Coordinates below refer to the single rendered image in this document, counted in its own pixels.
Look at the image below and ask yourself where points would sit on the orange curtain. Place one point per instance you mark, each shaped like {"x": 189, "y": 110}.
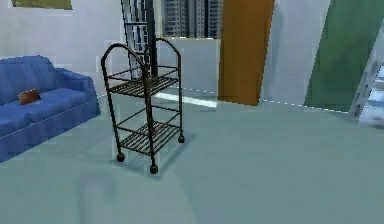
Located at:
{"x": 245, "y": 50}

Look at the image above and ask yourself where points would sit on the window with city view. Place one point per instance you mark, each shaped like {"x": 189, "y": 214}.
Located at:
{"x": 191, "y": 18}

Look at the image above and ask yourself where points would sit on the blue sofa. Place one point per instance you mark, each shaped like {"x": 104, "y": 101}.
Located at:
{"x": 63, "y": 103}

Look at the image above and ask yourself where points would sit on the green curtain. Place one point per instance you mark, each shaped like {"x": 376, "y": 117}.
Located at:
{"x": 343, "y": 56}

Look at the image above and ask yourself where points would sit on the brown cushion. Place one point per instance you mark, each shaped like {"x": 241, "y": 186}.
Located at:
{"x": 29, "y": 96}

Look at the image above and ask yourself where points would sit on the white ladder shelf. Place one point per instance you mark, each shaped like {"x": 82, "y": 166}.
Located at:
{"x": 368, "y": 86}

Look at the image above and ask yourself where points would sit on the green framed picture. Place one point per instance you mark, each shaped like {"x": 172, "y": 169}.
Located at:
{"x": 41, "y": 3}

